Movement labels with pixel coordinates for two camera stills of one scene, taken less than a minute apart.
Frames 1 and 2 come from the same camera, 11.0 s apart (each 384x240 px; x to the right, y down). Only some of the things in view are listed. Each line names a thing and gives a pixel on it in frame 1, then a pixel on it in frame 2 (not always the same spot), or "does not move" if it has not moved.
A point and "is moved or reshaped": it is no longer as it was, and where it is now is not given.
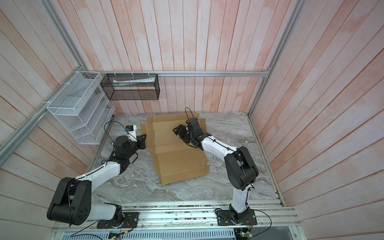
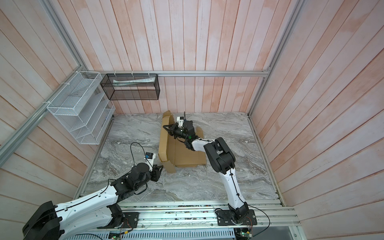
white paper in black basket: [134, 81] does not move
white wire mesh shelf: [82, 108] does not move
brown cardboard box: [175, 160] is moved or reshaped
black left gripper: [141, 140] to [156, 172]
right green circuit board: [242, 233] does not move
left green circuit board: [114, 235] does not move
